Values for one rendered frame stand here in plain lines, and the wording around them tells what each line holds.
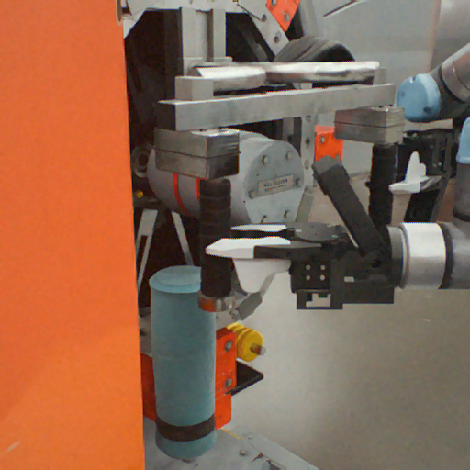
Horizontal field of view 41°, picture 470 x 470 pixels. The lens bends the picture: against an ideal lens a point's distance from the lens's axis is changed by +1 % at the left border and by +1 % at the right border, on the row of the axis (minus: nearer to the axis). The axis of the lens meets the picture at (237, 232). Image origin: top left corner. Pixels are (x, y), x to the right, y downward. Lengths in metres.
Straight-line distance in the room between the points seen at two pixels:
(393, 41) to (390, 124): 0.62
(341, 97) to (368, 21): 0.58
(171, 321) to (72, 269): 0.50
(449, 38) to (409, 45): 1.72
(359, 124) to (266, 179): 0.18
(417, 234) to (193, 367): 0.35
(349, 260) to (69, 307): 0.42
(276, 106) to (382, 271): 0.23
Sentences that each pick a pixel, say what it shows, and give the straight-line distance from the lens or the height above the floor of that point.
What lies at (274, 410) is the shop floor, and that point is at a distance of 1.92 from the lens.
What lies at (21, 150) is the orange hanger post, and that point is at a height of 0.99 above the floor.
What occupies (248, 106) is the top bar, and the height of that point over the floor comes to 0.97.
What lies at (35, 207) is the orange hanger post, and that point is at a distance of 0.32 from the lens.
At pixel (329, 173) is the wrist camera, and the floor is 0.91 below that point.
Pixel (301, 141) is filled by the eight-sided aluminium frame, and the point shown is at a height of 0.87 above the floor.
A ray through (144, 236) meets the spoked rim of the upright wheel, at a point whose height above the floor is 0.73.
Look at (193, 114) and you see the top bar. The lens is 0.67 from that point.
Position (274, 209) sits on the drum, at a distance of 0.86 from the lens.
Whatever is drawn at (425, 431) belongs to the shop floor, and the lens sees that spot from 1.91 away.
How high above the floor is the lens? 1.04
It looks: 17 degrees down
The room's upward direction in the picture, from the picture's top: straight up
